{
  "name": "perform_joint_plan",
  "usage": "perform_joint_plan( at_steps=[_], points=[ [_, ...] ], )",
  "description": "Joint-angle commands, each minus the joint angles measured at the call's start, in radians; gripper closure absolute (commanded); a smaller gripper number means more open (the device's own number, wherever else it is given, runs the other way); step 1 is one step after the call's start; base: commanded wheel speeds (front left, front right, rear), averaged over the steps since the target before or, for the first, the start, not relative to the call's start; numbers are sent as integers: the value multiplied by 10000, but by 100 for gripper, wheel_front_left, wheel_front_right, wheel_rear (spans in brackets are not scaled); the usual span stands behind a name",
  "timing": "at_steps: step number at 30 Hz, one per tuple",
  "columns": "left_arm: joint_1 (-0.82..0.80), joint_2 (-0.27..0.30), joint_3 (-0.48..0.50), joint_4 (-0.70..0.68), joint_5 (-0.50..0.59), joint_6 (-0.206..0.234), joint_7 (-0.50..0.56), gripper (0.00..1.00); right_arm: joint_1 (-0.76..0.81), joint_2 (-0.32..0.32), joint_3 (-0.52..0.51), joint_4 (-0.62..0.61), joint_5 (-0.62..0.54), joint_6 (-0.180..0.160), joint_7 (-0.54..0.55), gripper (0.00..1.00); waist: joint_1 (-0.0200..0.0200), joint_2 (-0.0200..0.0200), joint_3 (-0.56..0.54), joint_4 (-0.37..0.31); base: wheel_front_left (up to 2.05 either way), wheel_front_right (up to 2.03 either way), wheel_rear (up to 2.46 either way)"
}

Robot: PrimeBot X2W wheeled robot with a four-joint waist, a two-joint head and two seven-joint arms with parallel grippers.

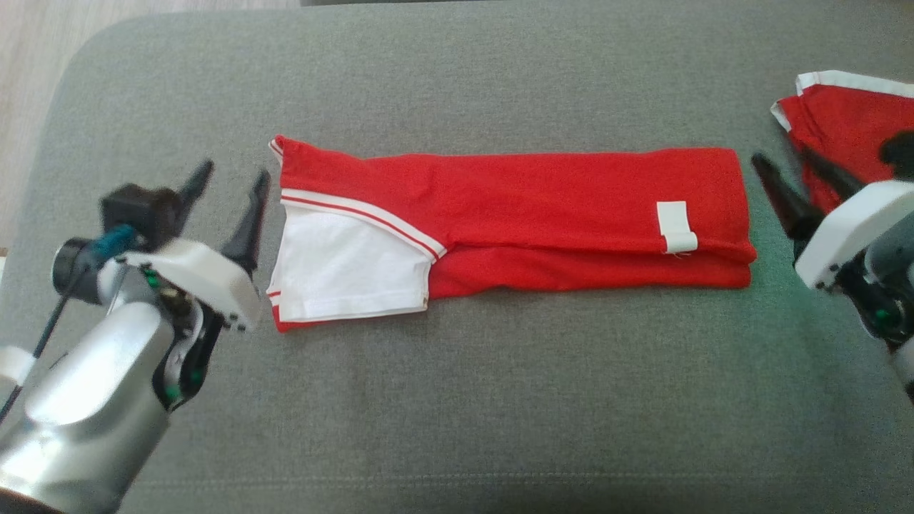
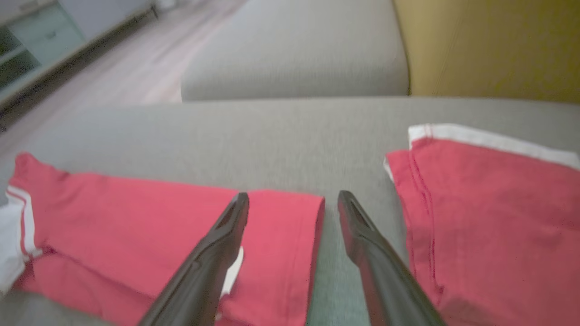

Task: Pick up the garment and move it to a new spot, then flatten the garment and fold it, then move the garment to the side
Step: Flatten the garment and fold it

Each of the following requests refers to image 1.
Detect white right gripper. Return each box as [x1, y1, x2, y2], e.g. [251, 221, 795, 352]
[751, 146, 914, 292]

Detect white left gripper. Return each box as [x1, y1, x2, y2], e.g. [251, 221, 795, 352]
[123, 158, 272, 333]

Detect red shorts with white stripe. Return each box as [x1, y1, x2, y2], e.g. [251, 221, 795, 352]
[770, 70, 914, 215]

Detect red basketball jersey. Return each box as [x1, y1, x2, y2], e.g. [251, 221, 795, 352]
[266, 134, 758, 334]

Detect grey fabric sofa ottoman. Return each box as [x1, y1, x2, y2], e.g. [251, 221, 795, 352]
[0, 0, 914, 514]

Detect black cable with teal plug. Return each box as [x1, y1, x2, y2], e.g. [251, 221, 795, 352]
[0, 225, 138, 423]

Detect white cable label tag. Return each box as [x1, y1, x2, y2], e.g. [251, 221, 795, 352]
[0, 346, 35, 386]

